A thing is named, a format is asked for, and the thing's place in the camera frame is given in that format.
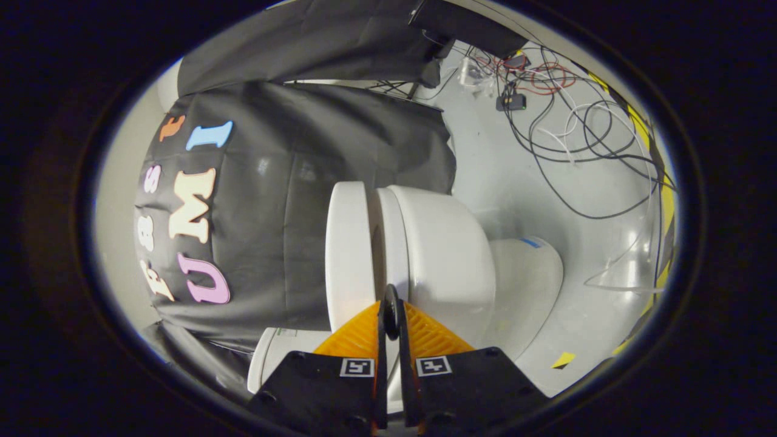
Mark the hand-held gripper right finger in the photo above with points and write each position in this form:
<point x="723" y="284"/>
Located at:
<point x="467" y="388"/>

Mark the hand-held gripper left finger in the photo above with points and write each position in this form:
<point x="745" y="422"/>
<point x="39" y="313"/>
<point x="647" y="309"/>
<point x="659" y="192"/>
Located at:
<point x="328" y="388"/>

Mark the white toilet lid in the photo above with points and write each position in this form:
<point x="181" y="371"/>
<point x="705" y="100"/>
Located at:
<point x="347" y="255"/>

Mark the white toilet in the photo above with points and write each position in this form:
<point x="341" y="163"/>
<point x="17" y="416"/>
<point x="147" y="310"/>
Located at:
<point x="449" y="255"/>

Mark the yellow tape piece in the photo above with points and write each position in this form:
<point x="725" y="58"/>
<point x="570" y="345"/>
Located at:
<point x="563" y="359"/>

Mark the black backdrop cloth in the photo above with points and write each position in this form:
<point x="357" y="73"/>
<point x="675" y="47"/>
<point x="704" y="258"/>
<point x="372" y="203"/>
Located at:
<point x="291" y="182"/>

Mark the yellow black floor tape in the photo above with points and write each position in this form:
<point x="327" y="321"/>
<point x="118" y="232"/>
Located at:
<point x="666" y="206"/>

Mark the small black adapter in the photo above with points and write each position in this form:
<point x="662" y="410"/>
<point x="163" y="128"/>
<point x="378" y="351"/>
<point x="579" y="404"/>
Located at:
<point x="511" y="102"/>

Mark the black tripod stand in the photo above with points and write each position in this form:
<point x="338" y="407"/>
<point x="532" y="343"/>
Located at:
<point x="394" y="90"/>

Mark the clear plastic item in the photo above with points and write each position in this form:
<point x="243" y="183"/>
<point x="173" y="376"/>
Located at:
<point x="475" y="74"/>

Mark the black box white label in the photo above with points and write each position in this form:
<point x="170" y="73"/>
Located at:
<point x="467" y="24"/>

